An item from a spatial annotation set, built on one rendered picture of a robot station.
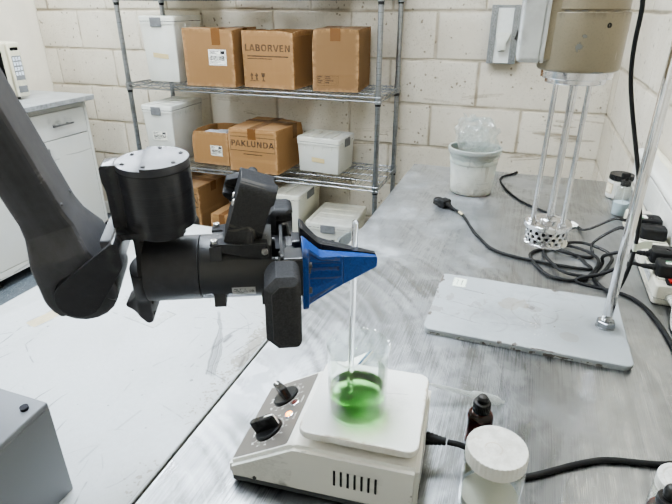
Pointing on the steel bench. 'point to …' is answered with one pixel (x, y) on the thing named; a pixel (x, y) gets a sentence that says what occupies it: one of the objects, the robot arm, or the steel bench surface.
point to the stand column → (638, 196)
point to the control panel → (278, 417)
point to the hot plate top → (313, 417)
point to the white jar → (615, 182)
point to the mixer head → (574, 39)
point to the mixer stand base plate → (528, 321)
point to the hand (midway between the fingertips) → (339, 260)
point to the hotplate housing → (337, 468)
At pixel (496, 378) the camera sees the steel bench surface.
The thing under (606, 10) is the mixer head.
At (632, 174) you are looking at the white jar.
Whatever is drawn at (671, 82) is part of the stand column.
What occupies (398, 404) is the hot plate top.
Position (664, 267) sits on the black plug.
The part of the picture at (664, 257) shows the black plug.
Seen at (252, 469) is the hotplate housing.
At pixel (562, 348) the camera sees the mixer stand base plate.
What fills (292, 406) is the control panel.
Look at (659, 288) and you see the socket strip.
